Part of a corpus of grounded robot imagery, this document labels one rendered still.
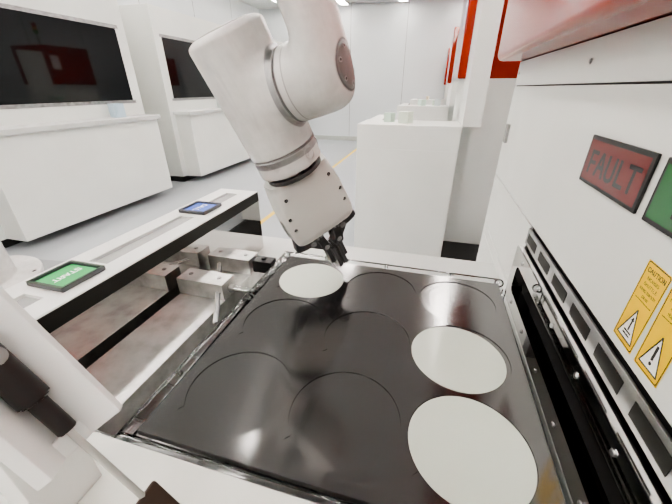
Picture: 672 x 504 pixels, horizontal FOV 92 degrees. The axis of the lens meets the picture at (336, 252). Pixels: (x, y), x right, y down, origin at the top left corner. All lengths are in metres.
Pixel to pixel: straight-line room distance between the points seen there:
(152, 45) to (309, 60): 4.62
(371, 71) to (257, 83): 7.99
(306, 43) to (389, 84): 7.94
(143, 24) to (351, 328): 4.77
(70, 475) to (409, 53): 8.20
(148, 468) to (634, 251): 0.38
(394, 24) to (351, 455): 8.23
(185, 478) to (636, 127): 0.43
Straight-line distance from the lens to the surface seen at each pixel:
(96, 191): 3.84
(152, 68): 4.97
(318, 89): 0.34
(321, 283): 0.50
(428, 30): 8.27
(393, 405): 0.34
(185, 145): 4.96
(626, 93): 0.43
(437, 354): 0.40
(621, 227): 0.38
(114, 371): 0.47
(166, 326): 0.50
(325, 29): 0.35
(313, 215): 0.44
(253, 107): 0.37
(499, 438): 0.35
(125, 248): 0.57
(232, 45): 0.37
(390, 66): 8.28
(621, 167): 0.39
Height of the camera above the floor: 1.17
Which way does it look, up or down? 27 degrees down
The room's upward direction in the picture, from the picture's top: straight up
